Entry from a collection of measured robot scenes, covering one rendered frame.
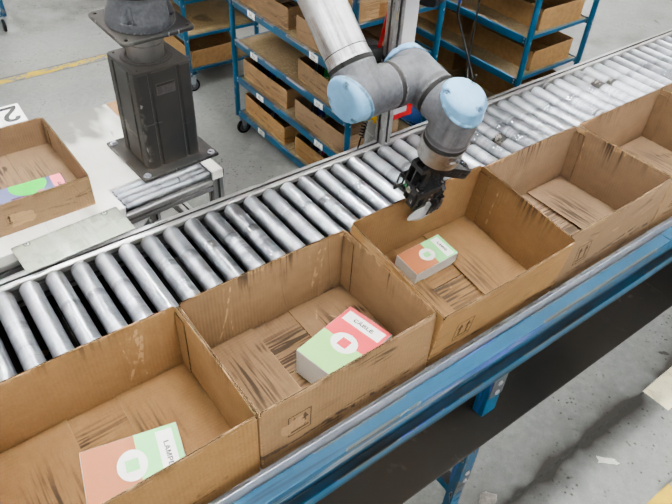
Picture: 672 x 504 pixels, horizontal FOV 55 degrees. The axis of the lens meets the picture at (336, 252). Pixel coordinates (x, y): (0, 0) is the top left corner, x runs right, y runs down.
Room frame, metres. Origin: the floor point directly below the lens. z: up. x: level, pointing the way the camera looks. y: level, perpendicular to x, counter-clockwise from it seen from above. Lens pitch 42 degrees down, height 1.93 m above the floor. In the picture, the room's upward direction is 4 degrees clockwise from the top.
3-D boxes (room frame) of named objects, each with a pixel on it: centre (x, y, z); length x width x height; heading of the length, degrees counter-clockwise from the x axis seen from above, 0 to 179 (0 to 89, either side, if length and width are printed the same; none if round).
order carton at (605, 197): (1.30, -0.56, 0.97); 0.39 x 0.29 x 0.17; 129
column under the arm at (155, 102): (1.74, 0.58, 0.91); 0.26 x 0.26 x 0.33; 43
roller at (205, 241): (1.21, 0.27, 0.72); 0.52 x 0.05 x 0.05; 39
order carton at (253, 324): (0.81, 0.04, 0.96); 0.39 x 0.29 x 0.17; 129
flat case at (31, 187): (1.43, 0.87, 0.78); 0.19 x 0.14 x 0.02; 126
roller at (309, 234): (1.37, 0.07, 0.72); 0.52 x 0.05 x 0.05; 39
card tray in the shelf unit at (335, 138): (2.62, -0.01, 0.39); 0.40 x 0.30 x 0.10; 39
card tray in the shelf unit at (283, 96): (3.00, 0.29, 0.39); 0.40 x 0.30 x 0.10; 39
